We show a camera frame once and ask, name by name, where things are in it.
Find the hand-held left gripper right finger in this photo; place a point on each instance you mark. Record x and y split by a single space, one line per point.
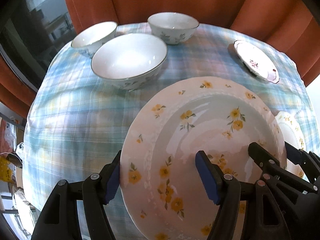
207 180

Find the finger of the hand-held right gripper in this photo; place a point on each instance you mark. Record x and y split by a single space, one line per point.
292 152
262 158

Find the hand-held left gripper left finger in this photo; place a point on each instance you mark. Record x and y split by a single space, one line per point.
113 180

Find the large yellow flower plate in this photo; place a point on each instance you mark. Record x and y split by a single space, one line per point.
200 120

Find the small pink flower plate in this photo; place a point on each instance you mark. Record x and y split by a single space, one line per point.
255 60

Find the large white bowl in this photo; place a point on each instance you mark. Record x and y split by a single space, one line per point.
130 57

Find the small yellow flower plate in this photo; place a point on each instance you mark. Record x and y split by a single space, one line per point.
290 127

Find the blue checked tablecloth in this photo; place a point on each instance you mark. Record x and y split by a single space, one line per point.
75 120

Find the white plastic bag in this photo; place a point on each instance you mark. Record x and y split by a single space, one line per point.
23 207

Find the yellow packet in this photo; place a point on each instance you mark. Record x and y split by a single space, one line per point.
6 170

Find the small white floral bowl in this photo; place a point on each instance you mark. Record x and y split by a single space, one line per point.
92 36
172 22

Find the dark framed window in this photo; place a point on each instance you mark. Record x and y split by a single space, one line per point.
37 17

